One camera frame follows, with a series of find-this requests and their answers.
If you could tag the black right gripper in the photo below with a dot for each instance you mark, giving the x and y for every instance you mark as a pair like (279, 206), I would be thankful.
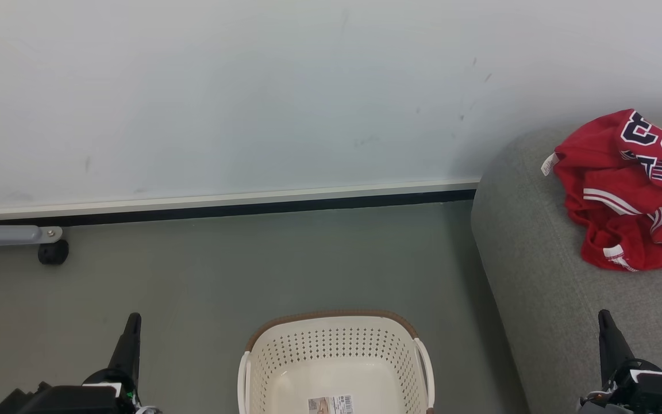
(653, 391)

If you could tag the white perforated laundry basket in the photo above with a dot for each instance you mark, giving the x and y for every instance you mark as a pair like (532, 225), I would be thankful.
(337, 356)

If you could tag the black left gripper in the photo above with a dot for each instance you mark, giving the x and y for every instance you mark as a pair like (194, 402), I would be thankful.
(66, 399)

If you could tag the white barcode label sticker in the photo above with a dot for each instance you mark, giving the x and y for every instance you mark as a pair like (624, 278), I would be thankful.
(331, 405)

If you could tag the white and black baseboard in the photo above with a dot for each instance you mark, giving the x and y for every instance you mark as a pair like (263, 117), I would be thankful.
(222, 204)

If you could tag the grey metal furniture leg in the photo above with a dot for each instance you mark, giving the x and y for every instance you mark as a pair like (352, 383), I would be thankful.
(3, 234)

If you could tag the black caster wheel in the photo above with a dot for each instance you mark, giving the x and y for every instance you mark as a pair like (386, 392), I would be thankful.
(53, 252)

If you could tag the red jersey navy number print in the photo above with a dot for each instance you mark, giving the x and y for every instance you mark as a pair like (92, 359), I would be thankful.
(595, 155)

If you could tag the grey fabric sofa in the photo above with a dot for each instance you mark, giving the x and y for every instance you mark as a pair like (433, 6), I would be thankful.
(538, 276)

